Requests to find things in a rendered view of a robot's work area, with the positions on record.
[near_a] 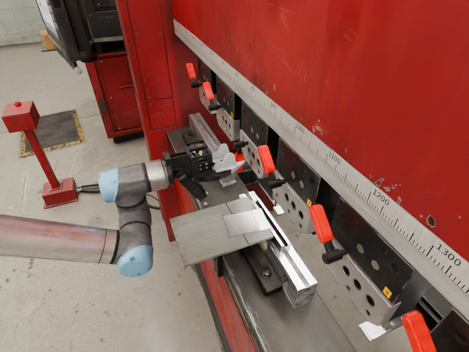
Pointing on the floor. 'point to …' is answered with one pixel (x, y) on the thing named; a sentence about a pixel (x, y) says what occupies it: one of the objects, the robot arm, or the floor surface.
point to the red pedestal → (9, 116)
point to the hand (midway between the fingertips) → (239, 162)
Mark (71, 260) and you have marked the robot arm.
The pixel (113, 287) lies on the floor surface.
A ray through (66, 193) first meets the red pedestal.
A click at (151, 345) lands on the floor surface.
